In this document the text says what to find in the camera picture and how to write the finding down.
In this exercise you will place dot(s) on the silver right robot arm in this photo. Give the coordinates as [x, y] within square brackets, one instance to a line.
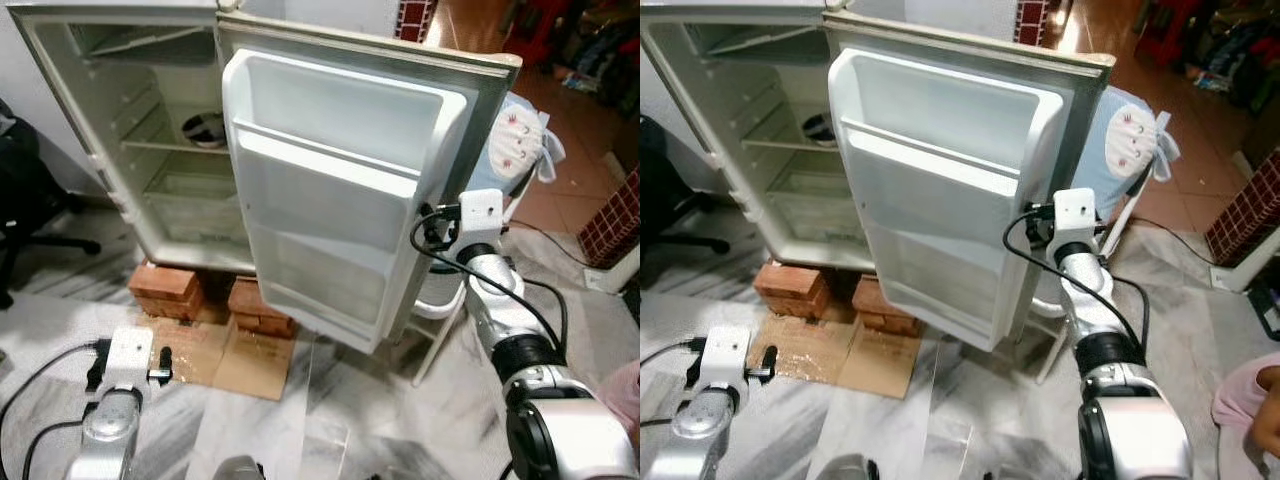
[510, 310]
[1100, 310]

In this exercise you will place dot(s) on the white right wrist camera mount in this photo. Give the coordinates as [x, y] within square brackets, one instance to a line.
[1075, 212]
[482, 215]

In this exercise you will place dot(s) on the clear fridge crisper drawer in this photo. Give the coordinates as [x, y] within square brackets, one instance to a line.
[195, 205]
[800, 205]

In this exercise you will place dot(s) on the grey fridge door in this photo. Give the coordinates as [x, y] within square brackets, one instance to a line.
[330, 200]
[940, 200]

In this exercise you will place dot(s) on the steel bowl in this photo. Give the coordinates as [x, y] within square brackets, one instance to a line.
[205, 130]
[818, 129]

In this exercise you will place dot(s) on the black office chair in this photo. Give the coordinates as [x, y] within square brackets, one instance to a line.
[25, 200]
[665, 200]

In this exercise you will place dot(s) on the light blue pillow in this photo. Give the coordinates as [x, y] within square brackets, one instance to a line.
[515, 140]
[1125, 140]

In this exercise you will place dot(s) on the person in pink clothes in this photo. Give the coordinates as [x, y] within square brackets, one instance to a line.
[625, 395]
[1245, 410]

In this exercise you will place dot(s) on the red tiled pillar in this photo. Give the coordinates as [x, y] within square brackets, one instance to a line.
[415, 18]
[1030, 20]

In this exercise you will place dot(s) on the brown cardboard sheet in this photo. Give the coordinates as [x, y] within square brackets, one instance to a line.
[815, 350]
[195, 350]
[265, 365]
[890, 365]

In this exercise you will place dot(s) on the red tiled low wall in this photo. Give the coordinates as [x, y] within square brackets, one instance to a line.
[610, 220]
[1245, 215]

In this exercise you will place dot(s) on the red brick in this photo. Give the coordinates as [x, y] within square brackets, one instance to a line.
[165, 282]
[885, 295]
[265, 327]
[890, 324]
[805, 308]
[790, 280]
[258, 298]
[180, 310]

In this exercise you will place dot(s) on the white fridge body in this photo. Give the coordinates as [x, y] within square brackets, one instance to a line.
[720, 100]
[100, 100]

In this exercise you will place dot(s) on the fridge shelf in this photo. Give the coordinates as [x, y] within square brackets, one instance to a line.
[775, 146]
[165, 148]

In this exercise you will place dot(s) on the grey robot leg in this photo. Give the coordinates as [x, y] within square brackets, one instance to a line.
[240, 468]
[848, 468]

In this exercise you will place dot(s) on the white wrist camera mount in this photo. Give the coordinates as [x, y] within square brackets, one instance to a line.
[130, 355]
[725, 355]
[1075, 212]
[482, 215]

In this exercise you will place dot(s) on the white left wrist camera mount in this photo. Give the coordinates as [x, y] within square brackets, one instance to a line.
[130, 355]
[725, 355]

